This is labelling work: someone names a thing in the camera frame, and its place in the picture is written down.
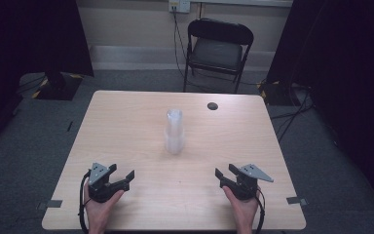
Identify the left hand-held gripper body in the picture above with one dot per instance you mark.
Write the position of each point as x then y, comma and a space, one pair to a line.
101, 190

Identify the black table grommet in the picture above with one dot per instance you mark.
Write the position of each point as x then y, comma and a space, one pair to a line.
212, 106

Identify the person's left hand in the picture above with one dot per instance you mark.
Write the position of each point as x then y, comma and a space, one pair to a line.
100, 209

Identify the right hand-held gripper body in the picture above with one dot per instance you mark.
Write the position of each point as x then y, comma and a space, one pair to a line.
245, 187

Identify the black folding chair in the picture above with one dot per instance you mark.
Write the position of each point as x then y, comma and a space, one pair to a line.
216, 53

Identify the black stand base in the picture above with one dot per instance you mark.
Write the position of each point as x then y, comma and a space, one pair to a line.
60, 87
277, 94

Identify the person's right hand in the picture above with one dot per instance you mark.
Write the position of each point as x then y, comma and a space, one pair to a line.
245, 209

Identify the dark curtain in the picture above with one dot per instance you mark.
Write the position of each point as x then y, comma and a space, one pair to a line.
347, 81
29, 48

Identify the stack of clear cups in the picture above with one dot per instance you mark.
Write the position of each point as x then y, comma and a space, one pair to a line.
174, 136

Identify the grey tape strip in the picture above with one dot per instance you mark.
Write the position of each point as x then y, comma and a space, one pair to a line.
296, 201
50, 204

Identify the white wall outlet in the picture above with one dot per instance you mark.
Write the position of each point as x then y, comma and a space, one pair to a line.
179, 6

